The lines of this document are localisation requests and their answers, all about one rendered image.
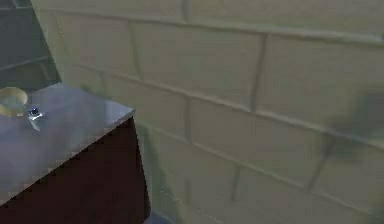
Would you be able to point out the dark brown cabinet grey top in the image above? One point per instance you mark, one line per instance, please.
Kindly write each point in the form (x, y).
(76, 150)

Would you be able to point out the small blue silver object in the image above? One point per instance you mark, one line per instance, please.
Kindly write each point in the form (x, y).
(34, 113)

